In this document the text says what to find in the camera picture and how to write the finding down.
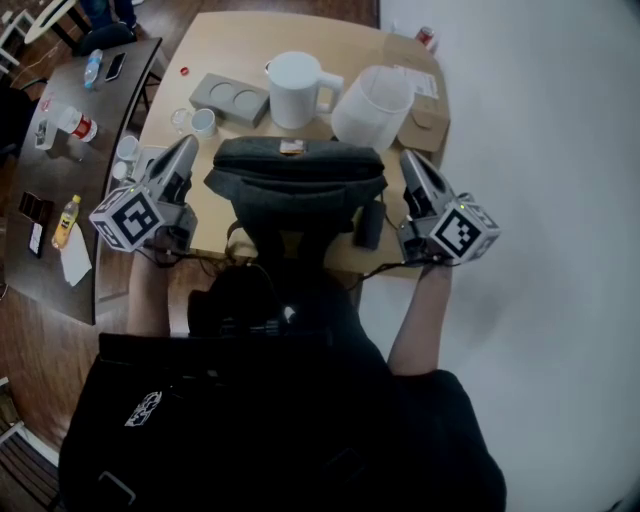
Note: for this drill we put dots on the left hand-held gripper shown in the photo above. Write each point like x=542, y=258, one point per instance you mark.
x=127, y=217

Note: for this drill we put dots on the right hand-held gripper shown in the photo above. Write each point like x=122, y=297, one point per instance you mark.
x=465, y=230

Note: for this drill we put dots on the dark grey backpack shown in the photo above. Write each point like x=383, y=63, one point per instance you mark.
x=295, y=175

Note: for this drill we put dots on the person's left forearm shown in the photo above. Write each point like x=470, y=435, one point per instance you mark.
x=147, y=300

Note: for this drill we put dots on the person's right forearm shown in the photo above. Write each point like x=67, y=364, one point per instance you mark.
x=422, y=320

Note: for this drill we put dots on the white tissue box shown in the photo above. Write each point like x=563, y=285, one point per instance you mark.
x=142, y=155

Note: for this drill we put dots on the clear glass cup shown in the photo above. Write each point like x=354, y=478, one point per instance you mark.
x=179, y=120

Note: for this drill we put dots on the white mug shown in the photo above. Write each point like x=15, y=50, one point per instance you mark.
x=204, y=122
x=127, y=147

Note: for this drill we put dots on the small white cup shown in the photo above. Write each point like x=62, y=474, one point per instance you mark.
x=121, y=170

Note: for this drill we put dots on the cardboard box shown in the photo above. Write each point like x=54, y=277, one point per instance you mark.
x=425, y=122

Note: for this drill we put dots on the black power bank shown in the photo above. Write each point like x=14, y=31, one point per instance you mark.
x=370, y=225

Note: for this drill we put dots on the grey box with round recesses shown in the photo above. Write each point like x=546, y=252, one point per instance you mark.
x=230, y=99

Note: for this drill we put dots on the red label water bottle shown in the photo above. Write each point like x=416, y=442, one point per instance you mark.
x=77, y=124

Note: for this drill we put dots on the black smartphone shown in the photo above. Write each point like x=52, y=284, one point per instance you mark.
x=115, y=66

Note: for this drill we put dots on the dark curved table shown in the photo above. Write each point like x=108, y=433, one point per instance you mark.
x=65, y=175

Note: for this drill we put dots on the smartphone with orange case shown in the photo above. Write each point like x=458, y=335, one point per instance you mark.
x=292, y=146

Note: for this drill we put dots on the blue label water bottle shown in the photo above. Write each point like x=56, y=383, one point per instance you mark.
x=93, y=67

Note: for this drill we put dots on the yellow drink bottle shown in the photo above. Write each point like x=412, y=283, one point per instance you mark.
x=66, y=222

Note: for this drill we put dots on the small white tray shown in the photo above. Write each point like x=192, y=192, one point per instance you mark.
x=42, y=132

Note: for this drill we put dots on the white electric kettle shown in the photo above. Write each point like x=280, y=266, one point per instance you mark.
x=295, y=87

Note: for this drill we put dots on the white paper napkin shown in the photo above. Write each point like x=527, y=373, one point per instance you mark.
x=75, y=257

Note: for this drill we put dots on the dark padded chair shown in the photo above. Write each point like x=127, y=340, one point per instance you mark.
x=105, y=37

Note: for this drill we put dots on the red drink can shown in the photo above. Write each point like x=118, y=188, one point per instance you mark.
x=426, y=36

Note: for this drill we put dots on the dark brown wallet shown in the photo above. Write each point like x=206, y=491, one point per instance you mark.
x=36, y=207

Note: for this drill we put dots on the black chest-mounted device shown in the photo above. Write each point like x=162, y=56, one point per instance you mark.
x=235, y=305

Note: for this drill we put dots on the black card with white face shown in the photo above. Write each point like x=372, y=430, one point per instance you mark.
x=36, y=240

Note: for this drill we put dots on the round white table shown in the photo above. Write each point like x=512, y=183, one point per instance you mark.
x=47, y=20

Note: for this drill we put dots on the person's black shirt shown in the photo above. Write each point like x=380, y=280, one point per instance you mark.
x=300, y=440

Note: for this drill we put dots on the white metal frame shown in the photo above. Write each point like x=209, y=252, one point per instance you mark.
x=10, y=430

